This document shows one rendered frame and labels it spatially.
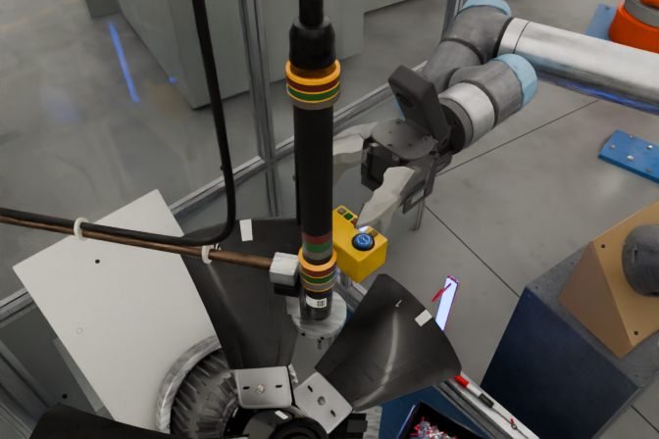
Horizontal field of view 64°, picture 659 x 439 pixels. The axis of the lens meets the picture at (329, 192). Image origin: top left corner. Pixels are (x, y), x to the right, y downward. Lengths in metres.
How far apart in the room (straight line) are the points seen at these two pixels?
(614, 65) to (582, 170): 2.54
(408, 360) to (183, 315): 0.42
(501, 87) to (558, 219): 2.31
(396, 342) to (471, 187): 2.09
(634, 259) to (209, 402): 0.86
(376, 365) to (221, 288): 0.30
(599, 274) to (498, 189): 1.86
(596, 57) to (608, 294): 0.58
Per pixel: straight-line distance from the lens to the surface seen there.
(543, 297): 1.34
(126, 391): 1.04
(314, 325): 0.67
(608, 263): 1.22
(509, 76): 0.71
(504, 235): 2.81
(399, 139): 0.59
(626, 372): 1.31
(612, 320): 1.27
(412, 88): 0.54
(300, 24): 0.40
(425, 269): 2.57
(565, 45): 0.81
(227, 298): 0.85
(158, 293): 1.01
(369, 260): 1.25
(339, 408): 0.93
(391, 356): 0.96
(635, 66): 0.80
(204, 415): 0.95
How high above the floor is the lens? 2.04
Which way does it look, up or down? 45 degrees down
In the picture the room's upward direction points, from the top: straight up
